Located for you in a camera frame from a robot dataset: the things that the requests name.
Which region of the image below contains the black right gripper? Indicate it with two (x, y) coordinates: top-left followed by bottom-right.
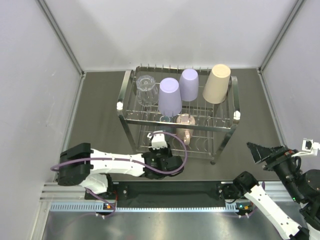
(246, 140), (304, 202)

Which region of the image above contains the lavender cup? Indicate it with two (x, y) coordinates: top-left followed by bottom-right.
(158, 77), (182, 117)
(179, 68), (199, 102)

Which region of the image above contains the clear plastic cup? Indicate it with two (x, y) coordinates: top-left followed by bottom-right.
(136, 75), (159, 107)

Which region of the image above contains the beige tumbler cup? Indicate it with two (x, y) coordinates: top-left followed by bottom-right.
(202, 64), (231, 104)

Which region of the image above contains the blue-grey mug white inside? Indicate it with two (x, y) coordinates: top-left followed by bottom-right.
(158, 115), (173, 133)

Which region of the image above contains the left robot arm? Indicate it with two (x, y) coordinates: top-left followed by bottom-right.
(51, 143), (186, 199)

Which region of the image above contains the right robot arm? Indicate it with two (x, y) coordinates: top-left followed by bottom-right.
(217, 138), (320, 240)

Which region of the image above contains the steel two-tier dish rack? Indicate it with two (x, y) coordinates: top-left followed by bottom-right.
(116, 66), (241, 165)

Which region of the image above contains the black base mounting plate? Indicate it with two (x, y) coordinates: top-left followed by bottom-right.
(98, 180), (226, 208)

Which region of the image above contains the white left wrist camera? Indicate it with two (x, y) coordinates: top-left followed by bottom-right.
(147, 130), (168, 150)

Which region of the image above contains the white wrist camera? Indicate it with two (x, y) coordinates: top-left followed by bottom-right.
(292, 138), (320, 157)
(147, 130), (168, 150)

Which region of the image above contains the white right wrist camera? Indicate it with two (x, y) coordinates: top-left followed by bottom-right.
(292, 138), (320, 157)

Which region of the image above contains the grey slotted cable duct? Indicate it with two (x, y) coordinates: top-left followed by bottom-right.
(49, 202), (239, 213)

